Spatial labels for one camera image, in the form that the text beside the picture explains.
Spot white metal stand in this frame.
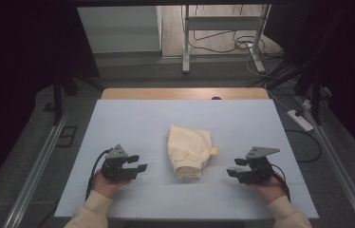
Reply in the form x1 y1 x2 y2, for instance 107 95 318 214
181 4 273 75

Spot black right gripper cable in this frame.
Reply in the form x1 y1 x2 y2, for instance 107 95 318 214
270 162 291 203

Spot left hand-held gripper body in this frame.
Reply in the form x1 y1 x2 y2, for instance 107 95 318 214
101 143 140 182

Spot tangle of floor cables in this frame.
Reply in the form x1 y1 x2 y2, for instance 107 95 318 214
187 29 285 62

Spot person's right hand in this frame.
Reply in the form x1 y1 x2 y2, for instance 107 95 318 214
247 172 287 204

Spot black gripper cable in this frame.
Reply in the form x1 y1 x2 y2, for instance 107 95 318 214
84 147 113 201
270 162 291 203

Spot white power strip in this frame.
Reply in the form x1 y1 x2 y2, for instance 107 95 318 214
286 108 315 133

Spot aluminium rail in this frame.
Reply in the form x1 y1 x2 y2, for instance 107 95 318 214
3 113 69 228
298 94 355 228

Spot cream baby pants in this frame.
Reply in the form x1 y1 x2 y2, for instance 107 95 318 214
166 123 219 181

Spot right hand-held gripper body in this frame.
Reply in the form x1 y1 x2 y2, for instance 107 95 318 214
236 145 281 185

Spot white table mat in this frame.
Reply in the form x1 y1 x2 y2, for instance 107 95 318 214
54 99 320 220

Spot black metal stand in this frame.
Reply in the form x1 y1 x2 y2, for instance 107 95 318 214
51 61 104 126
265 58 335 126

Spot white panel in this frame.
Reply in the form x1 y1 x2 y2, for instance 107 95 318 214
77 6 163 54

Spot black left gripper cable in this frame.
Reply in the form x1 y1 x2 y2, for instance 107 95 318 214
84 147 113 201

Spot black floor cable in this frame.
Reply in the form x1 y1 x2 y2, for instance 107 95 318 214
284 128 323 164

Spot person's left hand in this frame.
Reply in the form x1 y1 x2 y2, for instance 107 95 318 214
91 170 132 200

